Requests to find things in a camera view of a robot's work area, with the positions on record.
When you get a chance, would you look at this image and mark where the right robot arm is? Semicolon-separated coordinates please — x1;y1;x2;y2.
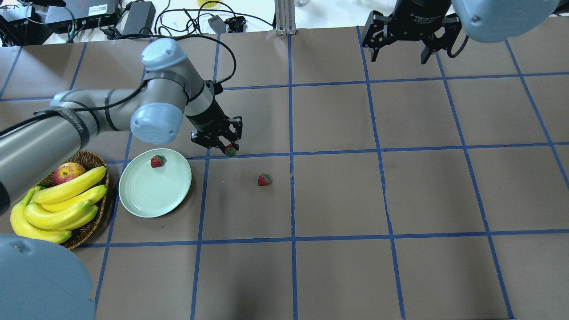
360;0;568;64

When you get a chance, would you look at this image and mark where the yellow banana bunch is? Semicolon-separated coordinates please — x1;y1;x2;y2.
10;166;108;244

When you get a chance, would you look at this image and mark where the aluminium frame post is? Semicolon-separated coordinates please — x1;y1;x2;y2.
274;0;297;36

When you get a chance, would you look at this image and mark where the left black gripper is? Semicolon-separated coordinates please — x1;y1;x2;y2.
186;100;243;154

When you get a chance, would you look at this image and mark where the black power adapter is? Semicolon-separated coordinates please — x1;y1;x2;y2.
122;0;156;35

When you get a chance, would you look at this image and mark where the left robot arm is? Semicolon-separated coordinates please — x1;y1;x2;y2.
1;38;243;320

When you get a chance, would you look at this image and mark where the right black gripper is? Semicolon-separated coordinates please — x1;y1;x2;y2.
361;0;462;65

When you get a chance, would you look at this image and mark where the red strawberry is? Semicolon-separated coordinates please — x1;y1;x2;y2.
257;173;272;186
150;155;166;168
224;144;237;157

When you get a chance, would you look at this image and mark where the red apple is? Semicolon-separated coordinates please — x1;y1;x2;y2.
53;162;87;185

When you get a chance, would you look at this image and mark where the woven wicker basket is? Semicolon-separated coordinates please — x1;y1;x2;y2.
24;150;110;249

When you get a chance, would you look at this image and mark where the light green plate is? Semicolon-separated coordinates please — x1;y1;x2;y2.
118;148;192;218

